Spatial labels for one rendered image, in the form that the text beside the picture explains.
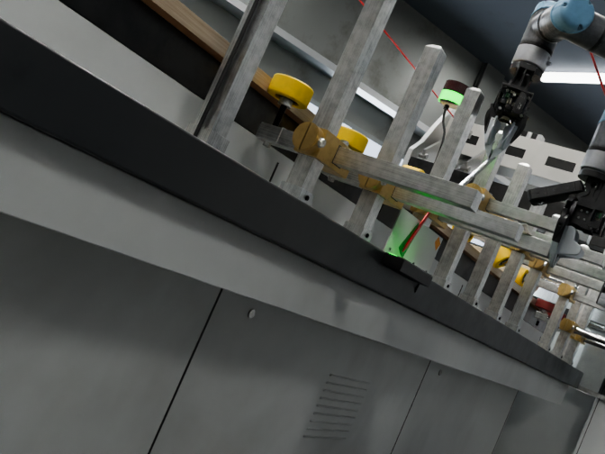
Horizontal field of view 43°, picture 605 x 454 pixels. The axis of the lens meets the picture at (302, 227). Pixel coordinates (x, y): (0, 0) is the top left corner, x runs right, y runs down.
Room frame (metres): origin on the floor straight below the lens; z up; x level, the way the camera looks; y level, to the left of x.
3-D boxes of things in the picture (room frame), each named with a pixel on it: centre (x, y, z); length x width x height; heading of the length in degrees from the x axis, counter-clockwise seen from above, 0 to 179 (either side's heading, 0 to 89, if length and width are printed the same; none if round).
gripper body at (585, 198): (1.57, -0.52, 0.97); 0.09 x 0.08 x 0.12; 57
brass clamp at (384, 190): (1.51, -0.11, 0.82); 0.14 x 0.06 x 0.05; 147
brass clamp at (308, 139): (1.30, 0.02, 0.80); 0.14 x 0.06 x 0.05; 147
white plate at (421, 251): (1.66, -0.24, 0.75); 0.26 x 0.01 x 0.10; 147
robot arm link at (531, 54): (1.66, -0.32, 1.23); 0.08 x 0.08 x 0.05
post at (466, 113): (1.70, -0.24, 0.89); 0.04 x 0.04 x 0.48; 57
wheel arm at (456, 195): (1.28, -0.05, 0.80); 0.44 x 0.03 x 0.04; 57
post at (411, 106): (1.49, -0.10, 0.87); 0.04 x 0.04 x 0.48; 57
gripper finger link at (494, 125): (1.66, -0.30, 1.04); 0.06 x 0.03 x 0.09; 167
